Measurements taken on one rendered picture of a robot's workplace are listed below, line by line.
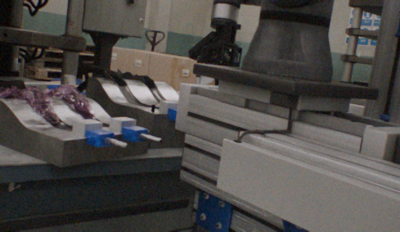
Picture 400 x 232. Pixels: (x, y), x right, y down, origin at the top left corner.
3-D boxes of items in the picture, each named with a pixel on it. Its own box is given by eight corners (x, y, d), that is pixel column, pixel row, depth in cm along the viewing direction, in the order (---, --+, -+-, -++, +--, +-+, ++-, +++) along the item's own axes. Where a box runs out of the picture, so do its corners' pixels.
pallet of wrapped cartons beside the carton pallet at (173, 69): (206, 138, 573) (217, 61, 560) (158, 141, 514) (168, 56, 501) (141, 118, 653) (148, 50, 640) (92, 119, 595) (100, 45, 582)
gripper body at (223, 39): (219, 63, 122) (226, 17, 123) (198, 64, 129) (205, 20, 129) (239, 69, 127) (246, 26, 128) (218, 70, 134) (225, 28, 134)
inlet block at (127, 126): (166, 152, 105) (169, 128, 104) (151, 154, 100) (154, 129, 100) (122, 139, 112) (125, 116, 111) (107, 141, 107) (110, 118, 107)
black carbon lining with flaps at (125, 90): (200, 118, 134) (204, 84, 133) (152, 116, 124) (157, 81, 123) (136, 97, 161) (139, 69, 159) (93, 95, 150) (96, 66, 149)
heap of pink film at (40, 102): (105, 120, 116) (108, 88, 115) (45, 124, 101) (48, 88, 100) (37, 102, 130) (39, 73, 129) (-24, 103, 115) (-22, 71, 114)
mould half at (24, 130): (147, 153, 113) (152, 107, 112) (61, 167, 92) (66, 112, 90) (18, 113, 140) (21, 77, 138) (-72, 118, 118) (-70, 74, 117)
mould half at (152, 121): (226, 145, 134) (233, 99, 133) (149, 149, 118) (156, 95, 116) (134, 113, 172) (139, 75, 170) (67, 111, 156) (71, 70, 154)
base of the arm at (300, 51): (349, 84, 79) (360, 24, 77) (292, 78, 69) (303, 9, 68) (280, 73, 90) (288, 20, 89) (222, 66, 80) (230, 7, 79)
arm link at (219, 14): (206, 5, 130) (227, 14, 135) (204, 22, 129) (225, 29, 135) (225, 2, 124) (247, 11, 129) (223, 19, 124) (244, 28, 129)
